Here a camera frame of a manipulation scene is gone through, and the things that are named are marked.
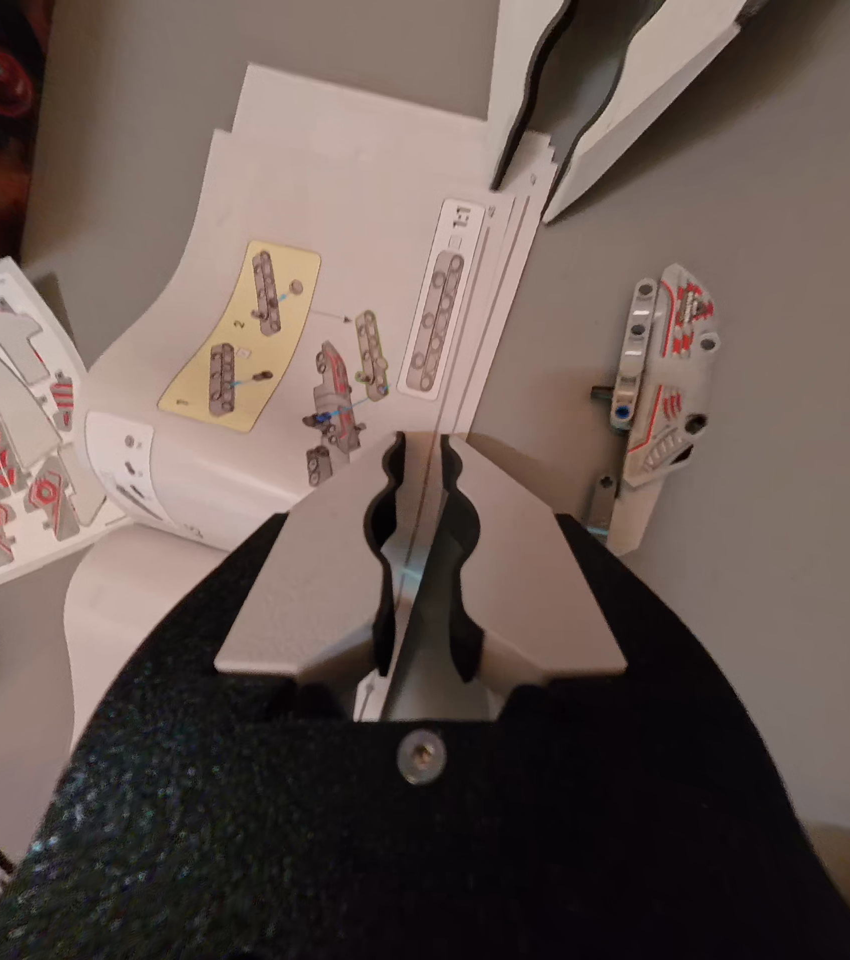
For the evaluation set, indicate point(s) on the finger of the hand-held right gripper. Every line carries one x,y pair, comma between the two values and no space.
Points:
518,60
665,67

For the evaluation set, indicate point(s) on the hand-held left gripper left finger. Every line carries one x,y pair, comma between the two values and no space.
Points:
305,592

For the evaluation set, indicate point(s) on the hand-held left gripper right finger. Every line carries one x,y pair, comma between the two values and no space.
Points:
537,592

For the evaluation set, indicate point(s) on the white instruction booklet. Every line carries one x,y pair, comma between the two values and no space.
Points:
335,187

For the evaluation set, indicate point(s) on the grey toy brick assembly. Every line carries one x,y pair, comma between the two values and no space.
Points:
676,375

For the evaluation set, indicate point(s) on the grey red sticker sheet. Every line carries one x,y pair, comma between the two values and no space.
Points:
4,420

